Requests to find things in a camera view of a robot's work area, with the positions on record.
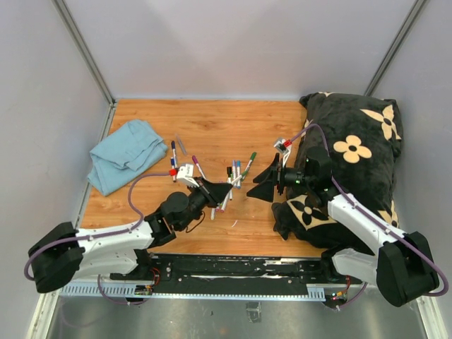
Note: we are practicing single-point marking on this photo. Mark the purple cap marker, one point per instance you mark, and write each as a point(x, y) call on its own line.
point(197, 164)

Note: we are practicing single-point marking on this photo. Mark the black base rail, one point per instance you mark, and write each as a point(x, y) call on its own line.
point(219, 278)

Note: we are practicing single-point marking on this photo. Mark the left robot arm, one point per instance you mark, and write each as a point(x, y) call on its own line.
point(66, 253)

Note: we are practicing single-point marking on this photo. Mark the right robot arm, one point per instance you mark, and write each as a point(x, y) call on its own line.
point(400, 264)

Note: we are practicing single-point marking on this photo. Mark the black floral pillow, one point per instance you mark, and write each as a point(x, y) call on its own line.
point(364, 138)

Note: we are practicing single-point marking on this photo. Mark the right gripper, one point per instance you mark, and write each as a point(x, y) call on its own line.
point(265, 191)

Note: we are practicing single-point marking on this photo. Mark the dark green rainbow marker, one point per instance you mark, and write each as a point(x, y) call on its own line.
point(248, 165)

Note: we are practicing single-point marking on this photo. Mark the grey clear pen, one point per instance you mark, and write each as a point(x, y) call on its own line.
point(181, 145)

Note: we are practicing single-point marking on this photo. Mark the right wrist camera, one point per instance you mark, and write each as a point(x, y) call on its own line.
point(284, 147)

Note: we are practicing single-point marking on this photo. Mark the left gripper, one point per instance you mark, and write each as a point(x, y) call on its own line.
point(214, 193)

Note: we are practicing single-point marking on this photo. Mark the light green cap marker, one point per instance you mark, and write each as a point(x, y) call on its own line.
point(227, 176)

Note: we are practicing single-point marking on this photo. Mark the light blue cloth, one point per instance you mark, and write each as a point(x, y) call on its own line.
point(124, 155)

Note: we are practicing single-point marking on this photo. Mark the sky blue cap marker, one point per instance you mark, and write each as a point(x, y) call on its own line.
point(238, 169)

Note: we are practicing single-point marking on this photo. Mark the dark blue marker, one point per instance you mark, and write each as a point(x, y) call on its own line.
point(174, 152)

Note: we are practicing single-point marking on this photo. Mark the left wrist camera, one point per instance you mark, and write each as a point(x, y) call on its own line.
point(185, 175)

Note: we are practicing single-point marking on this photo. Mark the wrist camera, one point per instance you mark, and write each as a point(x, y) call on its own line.
point(284, 147)
point(185, 175)

